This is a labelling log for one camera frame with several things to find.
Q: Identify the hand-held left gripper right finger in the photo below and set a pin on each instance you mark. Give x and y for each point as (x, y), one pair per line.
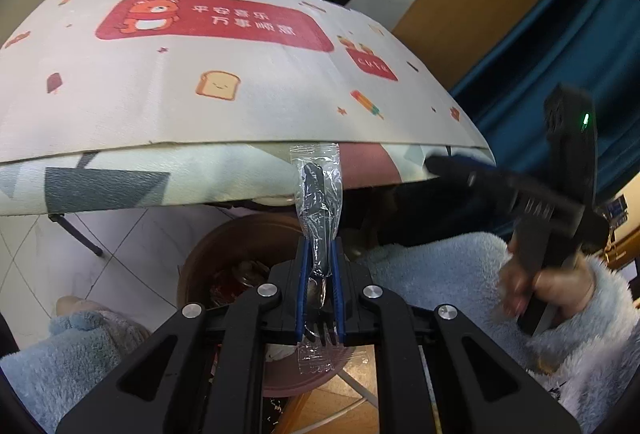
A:
(340, 284)

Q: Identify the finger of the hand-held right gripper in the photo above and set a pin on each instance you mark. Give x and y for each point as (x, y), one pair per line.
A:
(470, 169)

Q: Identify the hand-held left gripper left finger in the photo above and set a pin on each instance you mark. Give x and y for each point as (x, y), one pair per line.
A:
(301, 284)

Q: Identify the brown round bin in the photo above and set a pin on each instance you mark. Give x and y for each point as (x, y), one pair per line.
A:
(215, 244)

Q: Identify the person's right forearm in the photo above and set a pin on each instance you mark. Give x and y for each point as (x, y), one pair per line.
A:
(590, 349)

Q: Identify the person's right hand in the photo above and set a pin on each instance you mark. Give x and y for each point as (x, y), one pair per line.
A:
(555, 288)

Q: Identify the wooden side table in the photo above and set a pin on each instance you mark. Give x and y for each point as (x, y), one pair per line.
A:
(627, 239)

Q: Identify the person's right leg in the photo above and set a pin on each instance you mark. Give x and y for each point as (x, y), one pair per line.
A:
(440, 274)

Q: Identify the person's leg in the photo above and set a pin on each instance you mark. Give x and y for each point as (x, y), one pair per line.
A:
(440, 274)
(60, 364)

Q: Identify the blue curtain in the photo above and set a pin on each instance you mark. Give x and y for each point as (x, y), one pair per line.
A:
(525, 64)

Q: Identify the wooden board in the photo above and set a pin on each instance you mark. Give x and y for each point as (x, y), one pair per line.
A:
(310, 409)

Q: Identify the wooden panel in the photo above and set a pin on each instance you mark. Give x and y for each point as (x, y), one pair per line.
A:
(475, 14)

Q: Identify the black folding table leg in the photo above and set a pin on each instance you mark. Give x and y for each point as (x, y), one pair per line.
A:
(75, 234)

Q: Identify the printed tablecloth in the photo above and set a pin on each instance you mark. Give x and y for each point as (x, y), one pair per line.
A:
(150, 104)

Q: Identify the person's left leg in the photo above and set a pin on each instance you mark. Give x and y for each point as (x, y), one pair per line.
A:
(60, 364)

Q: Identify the white metal tube frame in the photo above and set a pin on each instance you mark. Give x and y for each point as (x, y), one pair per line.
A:
(360, 389)

